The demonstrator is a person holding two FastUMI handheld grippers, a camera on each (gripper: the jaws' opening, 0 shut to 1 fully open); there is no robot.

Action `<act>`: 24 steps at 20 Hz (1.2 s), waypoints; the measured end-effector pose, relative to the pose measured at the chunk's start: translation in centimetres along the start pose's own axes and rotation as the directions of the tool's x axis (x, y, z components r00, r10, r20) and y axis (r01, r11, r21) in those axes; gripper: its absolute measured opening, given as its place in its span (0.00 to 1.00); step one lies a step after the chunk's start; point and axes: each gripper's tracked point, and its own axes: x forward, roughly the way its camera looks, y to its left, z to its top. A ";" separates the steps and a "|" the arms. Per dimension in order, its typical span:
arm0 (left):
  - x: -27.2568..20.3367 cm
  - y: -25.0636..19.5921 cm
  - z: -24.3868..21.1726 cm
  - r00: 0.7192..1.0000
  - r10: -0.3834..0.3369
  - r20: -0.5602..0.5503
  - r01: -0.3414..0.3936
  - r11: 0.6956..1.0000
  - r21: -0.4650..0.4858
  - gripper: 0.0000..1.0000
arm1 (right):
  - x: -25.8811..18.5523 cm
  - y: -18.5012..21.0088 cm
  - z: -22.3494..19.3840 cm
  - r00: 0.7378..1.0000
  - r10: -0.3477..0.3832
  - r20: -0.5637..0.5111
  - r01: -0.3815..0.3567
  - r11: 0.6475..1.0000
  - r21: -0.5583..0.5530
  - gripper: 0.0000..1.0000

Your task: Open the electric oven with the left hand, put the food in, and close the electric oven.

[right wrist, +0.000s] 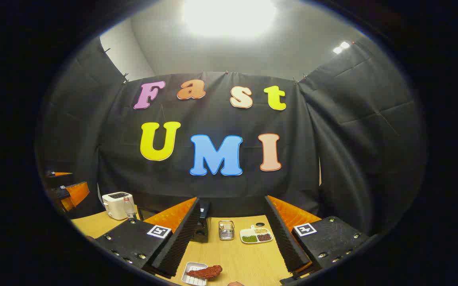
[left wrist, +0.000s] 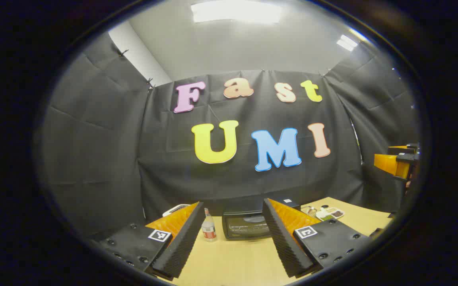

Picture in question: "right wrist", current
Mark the red-brown meat strip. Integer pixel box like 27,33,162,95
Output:
186,265,223,279

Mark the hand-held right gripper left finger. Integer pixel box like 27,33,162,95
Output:
95,197,202,278

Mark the clear plastic bottle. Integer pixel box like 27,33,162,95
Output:
122,195,138,220

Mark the large ceiling light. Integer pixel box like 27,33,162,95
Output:
181,0,277,38

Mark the white toaster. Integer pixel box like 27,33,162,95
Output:
102,191,137,220

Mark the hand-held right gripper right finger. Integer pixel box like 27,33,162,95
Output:
264,195,370,286

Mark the small white tray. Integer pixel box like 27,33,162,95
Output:
181,262,209,286

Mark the wire mesh basket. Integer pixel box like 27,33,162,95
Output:
218,220,235,241

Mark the black electric oven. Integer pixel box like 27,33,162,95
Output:
138,201,212,243

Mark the white divided bean plate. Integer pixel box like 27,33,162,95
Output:
240,226,274,244

